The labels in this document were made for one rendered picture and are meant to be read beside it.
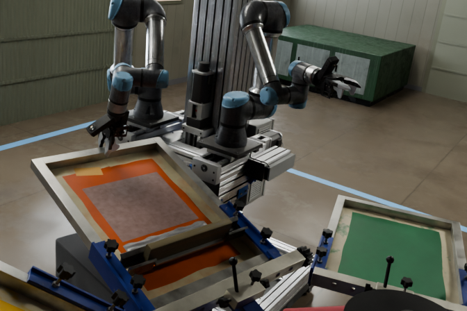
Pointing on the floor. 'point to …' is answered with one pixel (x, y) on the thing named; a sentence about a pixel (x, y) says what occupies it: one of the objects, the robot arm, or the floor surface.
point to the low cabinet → (347, 60)
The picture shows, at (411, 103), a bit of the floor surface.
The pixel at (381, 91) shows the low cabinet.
